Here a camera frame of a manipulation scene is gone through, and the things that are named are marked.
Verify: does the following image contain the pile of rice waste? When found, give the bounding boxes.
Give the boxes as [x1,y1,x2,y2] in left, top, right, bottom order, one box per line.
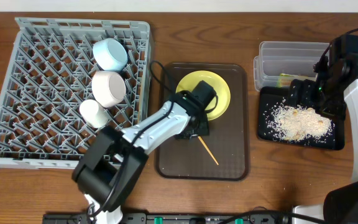
[262,100,335,142]

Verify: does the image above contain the grey plastic dish rack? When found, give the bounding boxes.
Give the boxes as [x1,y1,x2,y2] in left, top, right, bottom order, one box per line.
[0,17,154,169]

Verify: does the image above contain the light blue bowl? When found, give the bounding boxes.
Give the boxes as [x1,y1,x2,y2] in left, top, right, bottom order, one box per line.
[93,38,128,72]

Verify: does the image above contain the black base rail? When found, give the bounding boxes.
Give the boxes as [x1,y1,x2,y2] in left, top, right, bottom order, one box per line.
[42,208,323,224]

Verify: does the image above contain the yellow round plate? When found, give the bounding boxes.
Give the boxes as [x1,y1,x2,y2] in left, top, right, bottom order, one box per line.
[176,70,231,121]

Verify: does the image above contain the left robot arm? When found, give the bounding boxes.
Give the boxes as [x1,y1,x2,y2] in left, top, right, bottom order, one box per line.
[71,90,216,223]

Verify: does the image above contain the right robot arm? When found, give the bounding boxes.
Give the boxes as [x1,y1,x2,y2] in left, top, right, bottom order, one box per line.
[287,53,358,223]

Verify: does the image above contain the clear plastic waste bin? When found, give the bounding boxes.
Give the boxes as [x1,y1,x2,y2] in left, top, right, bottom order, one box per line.
[254,41,329,91]

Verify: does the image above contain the white cup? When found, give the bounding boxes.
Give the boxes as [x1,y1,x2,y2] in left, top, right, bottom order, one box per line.
[79,100,109,129]

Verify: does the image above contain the yellow green snack wrapper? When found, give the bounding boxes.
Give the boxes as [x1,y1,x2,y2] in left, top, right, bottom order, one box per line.
[276,73,306,88]

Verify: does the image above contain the pink-rimmed white bowl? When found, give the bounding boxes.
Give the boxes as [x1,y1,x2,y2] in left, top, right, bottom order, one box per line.
[91,71,126,108]

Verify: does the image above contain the brown serving tray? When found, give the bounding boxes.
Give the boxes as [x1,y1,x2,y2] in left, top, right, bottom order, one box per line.
[155,62,250,181]

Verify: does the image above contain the black waste tray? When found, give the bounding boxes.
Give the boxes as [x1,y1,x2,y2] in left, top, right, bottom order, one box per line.
[257,86,345,151]

